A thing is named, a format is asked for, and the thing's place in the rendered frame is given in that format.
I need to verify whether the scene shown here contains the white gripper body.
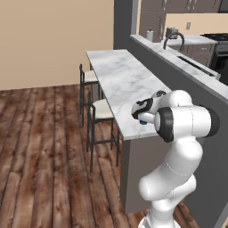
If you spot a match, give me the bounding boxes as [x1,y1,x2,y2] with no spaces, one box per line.
[138,111,156,125]

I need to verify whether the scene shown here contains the black stove with oven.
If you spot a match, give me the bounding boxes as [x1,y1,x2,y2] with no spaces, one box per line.
[201,32,228,79]

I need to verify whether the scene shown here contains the black stool with cream seat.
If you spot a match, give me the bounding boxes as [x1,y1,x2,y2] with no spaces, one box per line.
[85,91,121,174]
[78,63,103,127]

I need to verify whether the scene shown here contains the steel sink basin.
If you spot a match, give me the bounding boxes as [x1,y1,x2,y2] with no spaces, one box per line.
[176,54,216,77]

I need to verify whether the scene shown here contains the dark curved tap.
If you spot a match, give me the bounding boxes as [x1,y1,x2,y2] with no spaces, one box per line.
[162,31,186,52]

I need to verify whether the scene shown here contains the white paper towel roll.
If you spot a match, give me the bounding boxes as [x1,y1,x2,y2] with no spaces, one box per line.
[145,28,155,43]

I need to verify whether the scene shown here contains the grey base cupboards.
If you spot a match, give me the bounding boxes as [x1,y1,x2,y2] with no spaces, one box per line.
[167,43,218,69]

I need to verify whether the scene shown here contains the grey toaster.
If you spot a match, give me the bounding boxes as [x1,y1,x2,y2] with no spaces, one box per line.
[165,27,179,39]

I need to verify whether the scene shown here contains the grey tall cupboard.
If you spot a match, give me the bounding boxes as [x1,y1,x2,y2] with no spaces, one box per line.
[138,12,167,43]

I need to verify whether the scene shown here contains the black microwave oven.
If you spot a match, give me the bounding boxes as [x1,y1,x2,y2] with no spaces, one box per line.
[218,0,228,13]

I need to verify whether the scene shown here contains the grey wall cupboards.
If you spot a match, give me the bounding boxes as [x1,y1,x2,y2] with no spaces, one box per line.
[140,0,223,14]

